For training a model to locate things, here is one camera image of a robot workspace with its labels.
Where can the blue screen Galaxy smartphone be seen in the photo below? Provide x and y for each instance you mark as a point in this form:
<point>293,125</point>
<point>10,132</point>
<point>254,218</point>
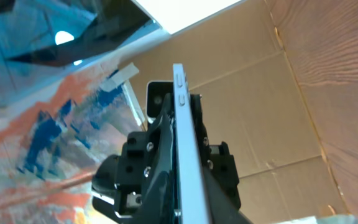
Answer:
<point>193,198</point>

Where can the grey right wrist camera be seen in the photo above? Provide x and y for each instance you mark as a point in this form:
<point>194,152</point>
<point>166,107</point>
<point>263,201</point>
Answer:
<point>156,91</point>

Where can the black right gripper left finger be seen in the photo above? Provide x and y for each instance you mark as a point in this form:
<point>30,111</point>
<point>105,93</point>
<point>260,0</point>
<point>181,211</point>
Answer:
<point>159,187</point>

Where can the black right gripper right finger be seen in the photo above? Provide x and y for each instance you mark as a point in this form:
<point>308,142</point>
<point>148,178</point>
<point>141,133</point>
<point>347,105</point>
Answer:
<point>219,172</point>

